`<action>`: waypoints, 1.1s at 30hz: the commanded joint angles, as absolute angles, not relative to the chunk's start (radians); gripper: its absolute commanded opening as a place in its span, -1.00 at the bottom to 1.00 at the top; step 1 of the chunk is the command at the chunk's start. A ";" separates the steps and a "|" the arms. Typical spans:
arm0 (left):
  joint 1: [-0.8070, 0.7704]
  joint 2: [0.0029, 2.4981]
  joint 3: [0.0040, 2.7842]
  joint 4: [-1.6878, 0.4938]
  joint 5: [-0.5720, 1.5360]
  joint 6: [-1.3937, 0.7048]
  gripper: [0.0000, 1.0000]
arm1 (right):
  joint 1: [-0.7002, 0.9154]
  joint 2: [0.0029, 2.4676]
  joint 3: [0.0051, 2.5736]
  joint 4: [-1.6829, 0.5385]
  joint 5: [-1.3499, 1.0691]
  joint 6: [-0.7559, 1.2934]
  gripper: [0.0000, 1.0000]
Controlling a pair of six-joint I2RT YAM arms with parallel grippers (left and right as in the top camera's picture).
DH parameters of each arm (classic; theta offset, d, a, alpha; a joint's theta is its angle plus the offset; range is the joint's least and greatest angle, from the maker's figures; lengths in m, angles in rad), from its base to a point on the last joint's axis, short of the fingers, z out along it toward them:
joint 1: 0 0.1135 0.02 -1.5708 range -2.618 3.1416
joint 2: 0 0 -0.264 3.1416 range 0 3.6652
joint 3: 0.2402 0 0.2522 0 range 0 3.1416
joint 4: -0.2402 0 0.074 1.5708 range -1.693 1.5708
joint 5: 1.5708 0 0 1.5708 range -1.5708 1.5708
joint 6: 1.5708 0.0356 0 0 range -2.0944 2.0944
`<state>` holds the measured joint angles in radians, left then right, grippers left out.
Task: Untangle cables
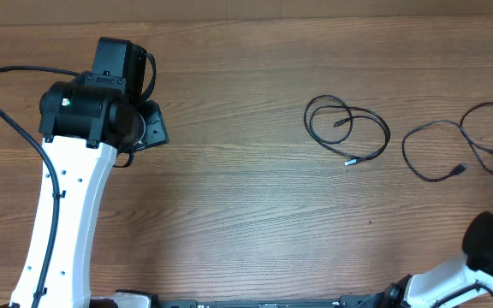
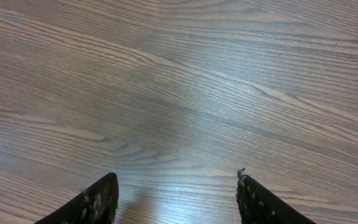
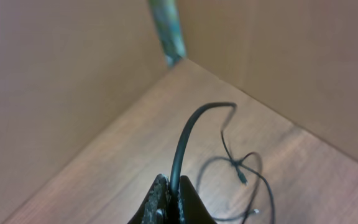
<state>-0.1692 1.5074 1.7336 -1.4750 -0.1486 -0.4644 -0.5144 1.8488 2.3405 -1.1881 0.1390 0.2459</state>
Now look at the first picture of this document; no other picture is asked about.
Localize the thin black braided cable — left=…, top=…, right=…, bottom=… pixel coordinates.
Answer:
left=303, top=94, right=392, bottom=167

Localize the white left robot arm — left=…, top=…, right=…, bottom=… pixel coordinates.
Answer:
left=9, top=38, right=169, bottom=307

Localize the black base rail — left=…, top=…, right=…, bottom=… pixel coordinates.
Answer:
left=116, top=289, right=401, bottom=308

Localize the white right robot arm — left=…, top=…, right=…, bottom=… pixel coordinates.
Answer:
left=377, top=211, right=493, bottom=307

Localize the black USB cable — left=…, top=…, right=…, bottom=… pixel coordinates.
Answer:
left=401, top=119, right=493, bottom=184

